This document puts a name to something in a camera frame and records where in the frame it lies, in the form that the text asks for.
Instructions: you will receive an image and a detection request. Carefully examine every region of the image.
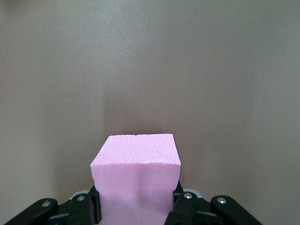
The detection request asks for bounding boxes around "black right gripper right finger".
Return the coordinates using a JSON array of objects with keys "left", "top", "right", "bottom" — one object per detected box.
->
[{"left": 165, "top": 180, "right": 260, "bottom": 225}]

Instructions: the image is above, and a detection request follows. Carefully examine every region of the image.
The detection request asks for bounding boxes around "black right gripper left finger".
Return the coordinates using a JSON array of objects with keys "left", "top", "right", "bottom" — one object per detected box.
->
[{"left": 0, "top": 185, "right": 103, "bottom": 225}]

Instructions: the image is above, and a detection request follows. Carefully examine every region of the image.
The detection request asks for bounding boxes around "pink foam block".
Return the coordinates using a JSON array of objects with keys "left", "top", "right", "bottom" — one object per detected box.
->
[{"left": 90, "top": 133, "right": 181, "bottom": 225}]

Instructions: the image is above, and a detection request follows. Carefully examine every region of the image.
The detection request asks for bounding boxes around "brown table cover sheet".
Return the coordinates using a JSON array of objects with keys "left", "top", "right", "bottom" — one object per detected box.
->
[{"left": 0, "top": 0, "right": 300, "bottom": 225}]

